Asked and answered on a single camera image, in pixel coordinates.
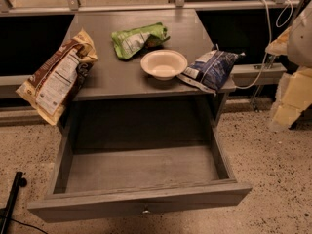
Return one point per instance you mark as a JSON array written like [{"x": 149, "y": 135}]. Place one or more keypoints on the brown and cream chip bag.
[{"x": 56, "y": 83}]

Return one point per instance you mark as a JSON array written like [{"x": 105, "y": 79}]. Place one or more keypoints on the metal railing frame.
[{"x": 146, "y": 2}]

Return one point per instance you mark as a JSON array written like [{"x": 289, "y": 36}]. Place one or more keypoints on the black stand leg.
[{"x": 6, "y": 212}]

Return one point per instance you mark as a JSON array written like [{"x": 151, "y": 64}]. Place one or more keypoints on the slanted metal pole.
[{"x": 269, "y": 69}]

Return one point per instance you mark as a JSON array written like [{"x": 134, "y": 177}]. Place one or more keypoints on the white paper bowl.
[{"x": 164, "y": 64}]

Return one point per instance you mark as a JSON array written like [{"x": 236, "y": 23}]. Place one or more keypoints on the grey top drawer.
[{"x": 139, "y": 156}]

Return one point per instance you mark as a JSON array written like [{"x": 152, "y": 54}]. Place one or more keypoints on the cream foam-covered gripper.
[{"x": 301, "y": 39}]

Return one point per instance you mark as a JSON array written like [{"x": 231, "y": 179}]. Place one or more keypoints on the grey wooden drawer cabinet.
[{"x": 118, "y": 92}]

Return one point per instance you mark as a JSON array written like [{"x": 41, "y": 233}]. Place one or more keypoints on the green snack bag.
[{"x": 127, "y": 43}]

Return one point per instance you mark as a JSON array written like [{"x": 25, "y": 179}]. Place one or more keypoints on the blue snack bag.
[{"x": 210, "y": 71}]

